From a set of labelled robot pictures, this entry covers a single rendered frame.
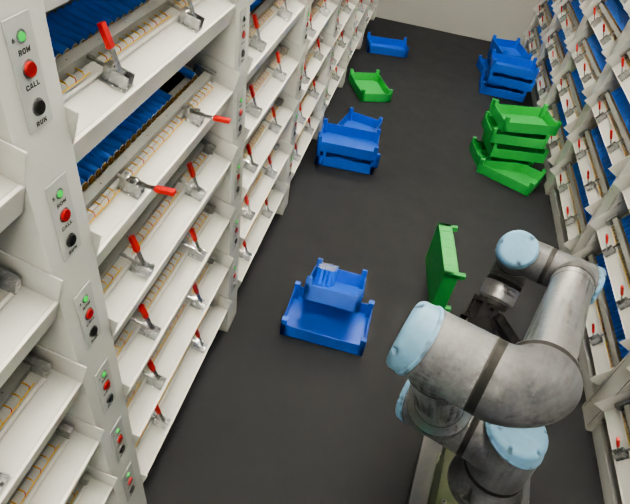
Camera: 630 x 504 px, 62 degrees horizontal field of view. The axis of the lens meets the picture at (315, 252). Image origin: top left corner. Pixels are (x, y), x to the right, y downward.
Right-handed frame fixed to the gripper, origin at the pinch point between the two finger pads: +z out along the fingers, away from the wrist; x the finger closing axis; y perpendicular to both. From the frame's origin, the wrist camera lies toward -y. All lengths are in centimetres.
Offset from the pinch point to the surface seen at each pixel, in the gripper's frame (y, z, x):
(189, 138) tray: 85, -17, 17
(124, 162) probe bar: 91, -6, 32
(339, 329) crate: 20, 9, -60
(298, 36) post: 81, -75, -57
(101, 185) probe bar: 91, -1, 37
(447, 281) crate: -8, -25, -57
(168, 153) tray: 87, -12, 23
